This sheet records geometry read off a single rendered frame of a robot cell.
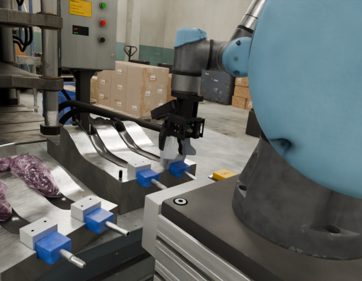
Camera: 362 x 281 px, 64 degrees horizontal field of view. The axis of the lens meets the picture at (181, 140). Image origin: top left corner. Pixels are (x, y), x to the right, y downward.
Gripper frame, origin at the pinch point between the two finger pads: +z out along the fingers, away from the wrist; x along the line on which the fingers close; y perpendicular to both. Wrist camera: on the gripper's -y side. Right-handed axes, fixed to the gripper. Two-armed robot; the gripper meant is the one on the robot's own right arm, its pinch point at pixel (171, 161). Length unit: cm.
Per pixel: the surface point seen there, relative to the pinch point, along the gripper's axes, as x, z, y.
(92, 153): -14.3, 1.8, -19.4
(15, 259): -43.0, 5.0, 11.5
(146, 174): -11.9, 0.1, 3.8
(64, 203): -29.6, 5.5, -2.3
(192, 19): 596, -128, -604
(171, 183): -1.3, 5.8, 2.0
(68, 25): 6, -36, -85
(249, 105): 575, 77, -349
